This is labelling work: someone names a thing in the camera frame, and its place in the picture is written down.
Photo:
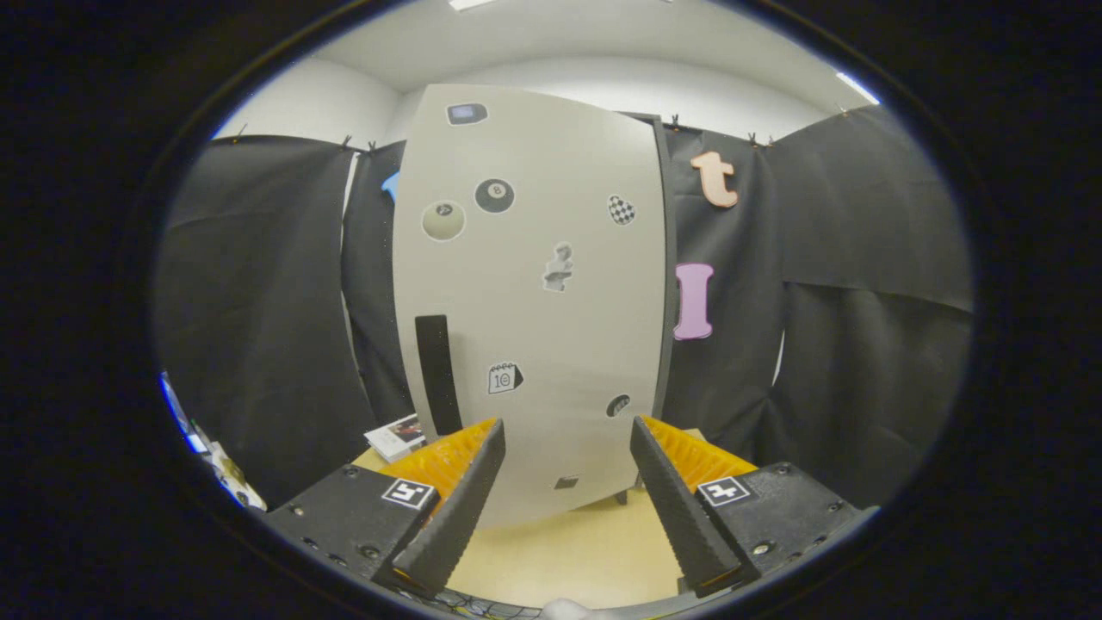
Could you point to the colourful printed object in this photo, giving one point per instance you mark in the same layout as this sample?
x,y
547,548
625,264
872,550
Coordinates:
x,y
224,469

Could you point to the black backdrop cloth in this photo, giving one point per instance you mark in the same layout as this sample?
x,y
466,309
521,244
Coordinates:
x,y
861,344

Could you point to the grey shoe cabinet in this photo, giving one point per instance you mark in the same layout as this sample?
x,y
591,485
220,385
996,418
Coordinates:
x,y
665,301

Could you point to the white book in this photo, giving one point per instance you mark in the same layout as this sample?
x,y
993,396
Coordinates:
x,y
398,435

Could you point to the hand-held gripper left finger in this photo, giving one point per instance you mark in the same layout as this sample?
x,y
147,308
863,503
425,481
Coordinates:
x,y
456,517

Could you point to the long ceiling light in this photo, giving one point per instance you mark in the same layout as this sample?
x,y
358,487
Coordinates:
x,y
469,3

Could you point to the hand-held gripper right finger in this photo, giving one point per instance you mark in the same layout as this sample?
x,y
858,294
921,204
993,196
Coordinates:
x,y
680,517

